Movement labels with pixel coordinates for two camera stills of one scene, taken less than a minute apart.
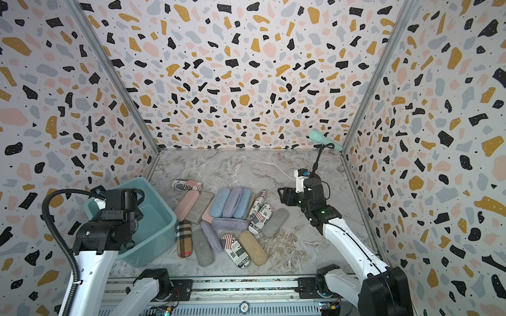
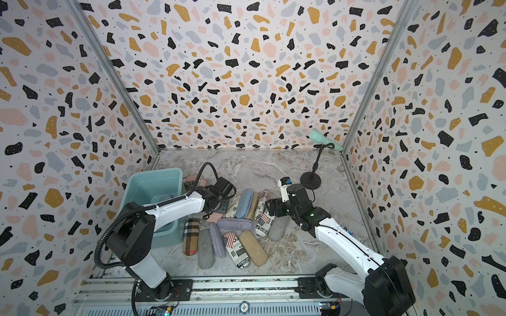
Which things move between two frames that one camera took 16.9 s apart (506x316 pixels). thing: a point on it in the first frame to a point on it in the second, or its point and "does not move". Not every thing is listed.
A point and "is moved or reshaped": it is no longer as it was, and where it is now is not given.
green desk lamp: x=324 y=142 does not move
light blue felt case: x=219 y=202 is moved or reshaped
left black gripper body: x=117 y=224 to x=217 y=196
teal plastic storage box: x=153 y=233 is moved or reshaped
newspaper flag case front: x=233 y=248 does not move
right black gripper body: x=300 y=200 to x=285 y=209
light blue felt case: x=243 y=203 does not move
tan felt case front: x=252 y=248 does not move
